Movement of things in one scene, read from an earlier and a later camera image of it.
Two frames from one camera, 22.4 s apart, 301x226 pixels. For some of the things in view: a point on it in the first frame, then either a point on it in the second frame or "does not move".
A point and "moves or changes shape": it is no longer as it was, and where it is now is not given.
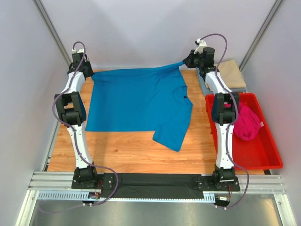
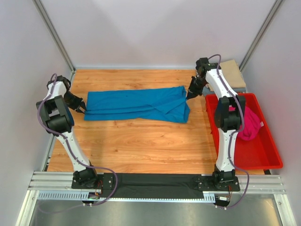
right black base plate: [207, 183] does not move
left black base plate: [103, 181] does not move
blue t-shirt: [149, 99] moves or changes shape
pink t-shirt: [247, 127] does not move
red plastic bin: [261, 153] does not move
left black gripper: [88, 71] to [76, 104]
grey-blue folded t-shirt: [207, 92] does not move
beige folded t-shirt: [232, 75] does not move
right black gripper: [189, 60] to [194, 87]
